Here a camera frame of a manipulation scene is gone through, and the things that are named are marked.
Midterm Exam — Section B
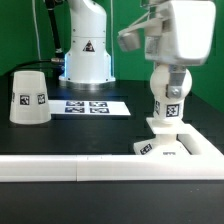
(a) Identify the thin white cable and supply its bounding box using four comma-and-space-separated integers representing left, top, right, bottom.
31, 0, 42, 61

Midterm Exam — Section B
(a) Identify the white marker sheet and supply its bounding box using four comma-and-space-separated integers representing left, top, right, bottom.
49, 100, 130, 116

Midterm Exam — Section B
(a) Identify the white lamp bulb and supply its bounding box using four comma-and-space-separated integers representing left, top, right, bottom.
150, 64, 192, 123

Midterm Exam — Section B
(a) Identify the white L-shaped fence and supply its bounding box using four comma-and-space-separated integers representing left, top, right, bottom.
0, 123, 224, 182

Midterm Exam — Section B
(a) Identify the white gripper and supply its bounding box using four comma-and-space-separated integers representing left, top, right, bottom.
118, 0, 216, 99

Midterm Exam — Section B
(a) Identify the black cable hose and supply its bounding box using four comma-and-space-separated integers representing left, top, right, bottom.
9, 0, 67, 73

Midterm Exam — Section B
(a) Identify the white lamp shade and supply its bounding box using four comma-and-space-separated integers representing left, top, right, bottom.
9, 71, 51, 125

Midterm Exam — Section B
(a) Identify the white lamp base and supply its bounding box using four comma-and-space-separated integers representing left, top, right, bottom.
133, 117, 190, 156

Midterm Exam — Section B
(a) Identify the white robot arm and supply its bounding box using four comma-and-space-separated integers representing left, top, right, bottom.
61, 0, 216, 99

